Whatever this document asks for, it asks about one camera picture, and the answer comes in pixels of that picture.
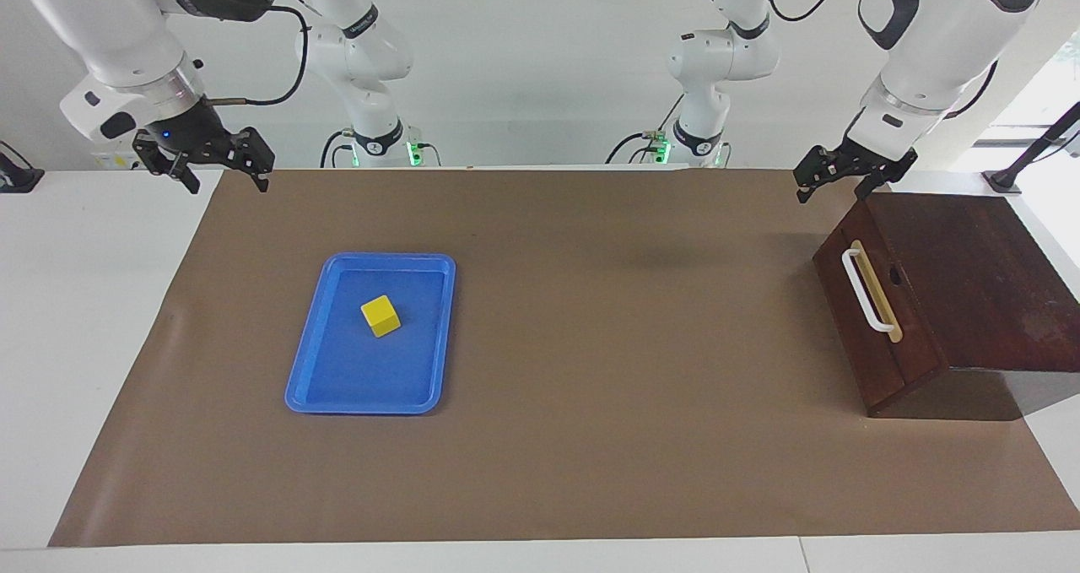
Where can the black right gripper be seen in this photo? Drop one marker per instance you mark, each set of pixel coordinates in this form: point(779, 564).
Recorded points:
point(190, 130)

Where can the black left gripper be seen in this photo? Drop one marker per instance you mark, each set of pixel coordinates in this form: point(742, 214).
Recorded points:
point(861, 158)

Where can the wooden drawer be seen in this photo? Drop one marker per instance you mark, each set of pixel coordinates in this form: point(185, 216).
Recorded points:
point(896, 296)

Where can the yellow cube block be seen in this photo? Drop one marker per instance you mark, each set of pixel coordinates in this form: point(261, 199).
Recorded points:
point(381, 318)

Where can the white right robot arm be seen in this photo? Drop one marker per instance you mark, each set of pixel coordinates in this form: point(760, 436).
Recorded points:
point(126, 41)

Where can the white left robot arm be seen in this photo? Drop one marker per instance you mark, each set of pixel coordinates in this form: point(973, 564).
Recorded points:
point(936, 33)

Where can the dark wooden drawer cabinet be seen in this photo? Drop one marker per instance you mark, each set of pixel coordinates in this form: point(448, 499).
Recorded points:
point(996, 286)

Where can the green lit base connector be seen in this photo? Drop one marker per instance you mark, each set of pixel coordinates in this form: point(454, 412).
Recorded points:
point(662, 149)
point(414, 153)

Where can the blue plastic tray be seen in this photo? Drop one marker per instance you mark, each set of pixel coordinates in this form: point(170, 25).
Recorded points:
point(371, 379)

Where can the brown table mat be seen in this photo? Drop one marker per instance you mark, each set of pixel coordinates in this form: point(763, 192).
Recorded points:
point(591, 387)

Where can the white wall socket box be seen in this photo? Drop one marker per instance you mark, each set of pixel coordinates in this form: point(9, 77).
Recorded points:
point(114, 161)

